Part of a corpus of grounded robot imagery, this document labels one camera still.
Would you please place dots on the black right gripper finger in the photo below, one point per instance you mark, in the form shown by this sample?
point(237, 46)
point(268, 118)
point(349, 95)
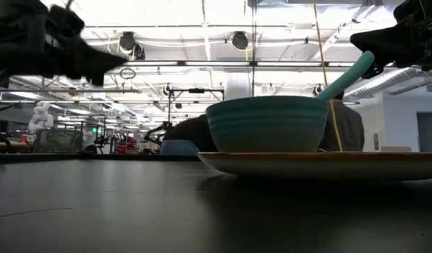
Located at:
point(381, 45)

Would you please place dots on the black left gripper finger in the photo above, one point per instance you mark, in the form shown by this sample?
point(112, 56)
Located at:
point(94, 61)

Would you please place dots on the teal ceramic bowl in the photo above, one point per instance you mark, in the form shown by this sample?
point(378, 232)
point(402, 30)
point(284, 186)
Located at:
point(265, 123)

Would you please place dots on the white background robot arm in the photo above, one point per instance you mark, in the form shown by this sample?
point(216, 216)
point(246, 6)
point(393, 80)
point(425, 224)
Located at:
point(40, 119)

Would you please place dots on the orange-red round plate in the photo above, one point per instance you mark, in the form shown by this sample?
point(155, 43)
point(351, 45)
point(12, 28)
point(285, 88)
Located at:
point(325, 167)

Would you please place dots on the person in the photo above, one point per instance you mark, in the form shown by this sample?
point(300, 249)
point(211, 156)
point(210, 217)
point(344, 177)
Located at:
point(349, 126)

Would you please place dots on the grey mesh crate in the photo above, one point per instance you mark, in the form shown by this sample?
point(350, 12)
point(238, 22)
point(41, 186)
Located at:
point(57, 140)

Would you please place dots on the blue container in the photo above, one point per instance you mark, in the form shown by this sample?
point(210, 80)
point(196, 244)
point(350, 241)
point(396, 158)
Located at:
point(179, 147)

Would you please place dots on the dark office chair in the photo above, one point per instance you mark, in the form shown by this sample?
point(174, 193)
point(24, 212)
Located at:
point(195, 133)

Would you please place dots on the black gantry frame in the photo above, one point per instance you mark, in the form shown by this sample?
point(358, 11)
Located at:
point(196, 90)

